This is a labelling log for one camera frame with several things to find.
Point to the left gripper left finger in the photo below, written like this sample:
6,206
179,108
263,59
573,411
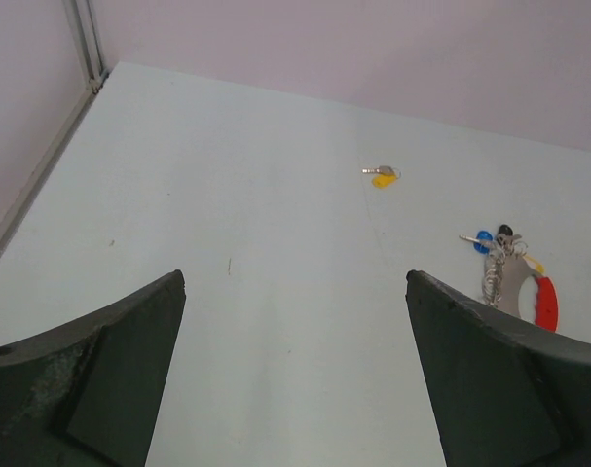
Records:
88,392

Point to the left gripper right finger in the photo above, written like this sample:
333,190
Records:
503,392

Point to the metal key organizer red handle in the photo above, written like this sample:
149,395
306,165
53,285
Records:
506,272

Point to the yellow tag on organizer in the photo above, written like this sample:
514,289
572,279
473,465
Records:
536,265

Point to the silver key on organizer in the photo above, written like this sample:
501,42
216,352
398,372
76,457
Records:
488,243

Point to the key with yellow tag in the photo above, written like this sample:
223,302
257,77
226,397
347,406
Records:
382,175

